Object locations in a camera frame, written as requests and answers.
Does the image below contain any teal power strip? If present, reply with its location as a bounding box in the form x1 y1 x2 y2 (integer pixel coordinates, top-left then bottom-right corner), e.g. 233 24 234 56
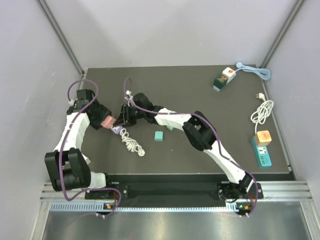
251 137 272 168

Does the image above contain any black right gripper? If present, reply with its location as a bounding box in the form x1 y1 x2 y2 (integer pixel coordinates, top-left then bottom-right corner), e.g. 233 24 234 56
115 105 147 129

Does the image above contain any green charger plug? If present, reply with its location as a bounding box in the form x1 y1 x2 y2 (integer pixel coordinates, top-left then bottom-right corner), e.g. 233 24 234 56
166 125 175 131

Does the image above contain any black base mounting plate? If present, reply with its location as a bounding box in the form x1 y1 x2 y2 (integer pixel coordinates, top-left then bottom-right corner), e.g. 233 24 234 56
84 181 263 201

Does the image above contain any white strip cable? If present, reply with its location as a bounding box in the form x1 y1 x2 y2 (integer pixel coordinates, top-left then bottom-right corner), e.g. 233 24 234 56
119 127 146 158

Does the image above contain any teal charger plug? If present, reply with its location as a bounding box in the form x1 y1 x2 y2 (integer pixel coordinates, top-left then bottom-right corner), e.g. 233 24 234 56
154 131 164 142

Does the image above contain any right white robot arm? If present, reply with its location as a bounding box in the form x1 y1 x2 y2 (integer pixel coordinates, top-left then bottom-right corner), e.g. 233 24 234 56
114 90 258 198

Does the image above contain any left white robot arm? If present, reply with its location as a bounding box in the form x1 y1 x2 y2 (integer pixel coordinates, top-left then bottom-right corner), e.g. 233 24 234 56
44 100 114 199

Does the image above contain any slotted cable duct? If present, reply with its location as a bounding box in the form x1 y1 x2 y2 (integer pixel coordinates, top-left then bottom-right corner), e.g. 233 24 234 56
50 201 239 213

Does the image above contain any purple power strip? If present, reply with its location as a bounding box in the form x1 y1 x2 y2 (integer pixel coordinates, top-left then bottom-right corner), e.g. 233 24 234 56
110 126 123 135

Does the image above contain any white coiled cable with plug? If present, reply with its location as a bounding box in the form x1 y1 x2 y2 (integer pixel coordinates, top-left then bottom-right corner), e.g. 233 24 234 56
250 92 275 132

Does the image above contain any white light-blue power strip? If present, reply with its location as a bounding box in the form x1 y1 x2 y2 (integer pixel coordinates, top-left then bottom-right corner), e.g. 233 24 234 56
213 67 236 92

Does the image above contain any pink charger plug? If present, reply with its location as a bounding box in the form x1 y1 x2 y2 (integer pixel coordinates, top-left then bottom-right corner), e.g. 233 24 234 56
100 115 116 129

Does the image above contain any aluminium frame rail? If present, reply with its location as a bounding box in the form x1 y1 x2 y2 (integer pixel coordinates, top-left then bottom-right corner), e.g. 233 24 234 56
40 182 85 202

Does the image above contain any orange wooden cube plug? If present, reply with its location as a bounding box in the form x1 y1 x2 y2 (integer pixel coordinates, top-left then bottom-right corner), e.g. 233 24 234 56
253 130 272 147

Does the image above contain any light blue cable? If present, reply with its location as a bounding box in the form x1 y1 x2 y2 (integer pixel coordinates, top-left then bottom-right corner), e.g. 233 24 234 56
235 62 272 81

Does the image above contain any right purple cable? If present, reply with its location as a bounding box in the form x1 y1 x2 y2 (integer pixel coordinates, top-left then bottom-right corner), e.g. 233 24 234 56
123 76 258 217

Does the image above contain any dark green printed plug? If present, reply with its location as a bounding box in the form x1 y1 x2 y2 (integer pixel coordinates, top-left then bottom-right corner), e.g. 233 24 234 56
213 74 228 91

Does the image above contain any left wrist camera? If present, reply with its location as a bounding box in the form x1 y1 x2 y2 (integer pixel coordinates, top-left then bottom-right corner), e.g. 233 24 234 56
75 89 96 108

